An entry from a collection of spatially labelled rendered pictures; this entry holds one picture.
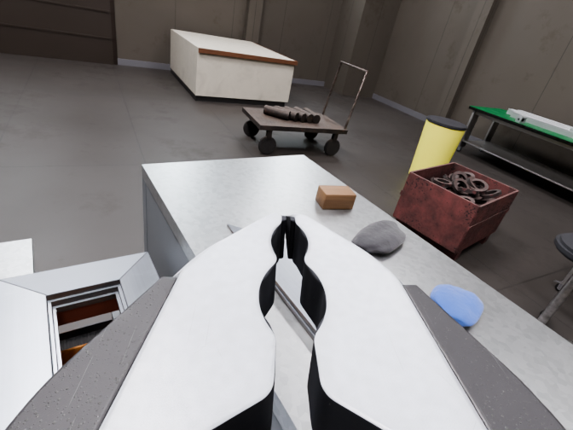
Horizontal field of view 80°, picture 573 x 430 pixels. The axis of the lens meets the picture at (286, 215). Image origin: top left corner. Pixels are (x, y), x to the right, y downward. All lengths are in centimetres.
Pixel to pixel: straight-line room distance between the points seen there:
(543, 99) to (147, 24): 726
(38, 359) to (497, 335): 89
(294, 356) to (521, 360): 43
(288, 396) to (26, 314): 62
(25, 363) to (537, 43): 742
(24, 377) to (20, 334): 11
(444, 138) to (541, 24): 348
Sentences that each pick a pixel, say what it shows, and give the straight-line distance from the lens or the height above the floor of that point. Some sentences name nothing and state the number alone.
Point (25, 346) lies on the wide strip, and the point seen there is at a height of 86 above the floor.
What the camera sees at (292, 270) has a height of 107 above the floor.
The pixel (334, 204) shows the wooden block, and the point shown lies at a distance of 100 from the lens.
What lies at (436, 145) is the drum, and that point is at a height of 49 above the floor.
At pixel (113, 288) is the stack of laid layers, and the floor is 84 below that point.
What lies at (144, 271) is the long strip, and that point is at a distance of 100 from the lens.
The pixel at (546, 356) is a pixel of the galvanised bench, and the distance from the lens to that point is 86.
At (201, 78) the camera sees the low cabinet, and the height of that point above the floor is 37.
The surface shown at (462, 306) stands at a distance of 80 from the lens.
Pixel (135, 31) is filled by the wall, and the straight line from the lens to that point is 818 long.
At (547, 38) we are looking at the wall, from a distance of 742.
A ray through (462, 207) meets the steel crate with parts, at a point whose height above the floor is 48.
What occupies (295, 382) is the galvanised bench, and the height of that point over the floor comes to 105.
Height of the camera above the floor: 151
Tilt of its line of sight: 30 degrees down
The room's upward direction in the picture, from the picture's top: 12 degrees clockwise
